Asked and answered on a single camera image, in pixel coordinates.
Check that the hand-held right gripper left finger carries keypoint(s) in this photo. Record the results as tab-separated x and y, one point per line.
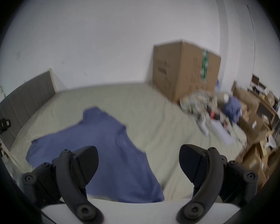
70	171

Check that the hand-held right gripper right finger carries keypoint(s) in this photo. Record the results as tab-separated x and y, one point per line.
207	171

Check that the blue shirt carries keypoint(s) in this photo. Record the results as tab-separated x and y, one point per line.
112	153

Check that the pile of cardboard boxes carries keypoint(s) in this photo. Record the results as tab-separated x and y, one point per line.
256	136

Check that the blue cloth bundle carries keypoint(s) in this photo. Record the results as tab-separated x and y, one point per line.
233	107

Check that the bed with beige sheet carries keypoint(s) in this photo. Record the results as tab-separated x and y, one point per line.
151	118

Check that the grey padded headboard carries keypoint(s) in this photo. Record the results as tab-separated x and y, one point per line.
23	99

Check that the large cardboard carton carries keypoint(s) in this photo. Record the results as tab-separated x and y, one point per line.
182	71

